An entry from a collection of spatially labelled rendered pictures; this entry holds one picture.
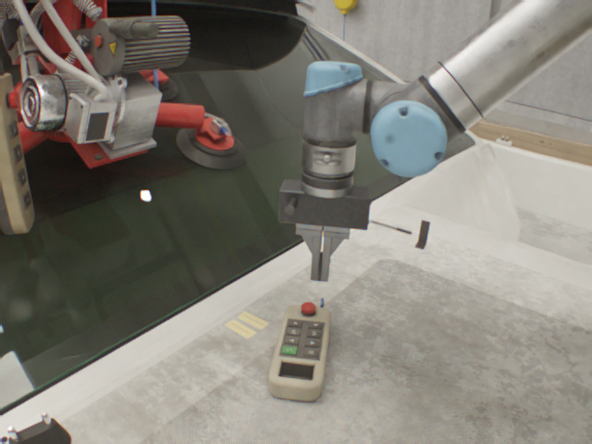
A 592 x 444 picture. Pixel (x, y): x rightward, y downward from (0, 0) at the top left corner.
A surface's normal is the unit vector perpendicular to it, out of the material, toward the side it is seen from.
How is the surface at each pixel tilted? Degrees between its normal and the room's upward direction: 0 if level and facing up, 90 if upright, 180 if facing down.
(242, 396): 0
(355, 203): 90
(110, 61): 90
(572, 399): 0
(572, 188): 90
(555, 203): 90
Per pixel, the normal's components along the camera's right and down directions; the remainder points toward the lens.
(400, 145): -0.22, 0.41
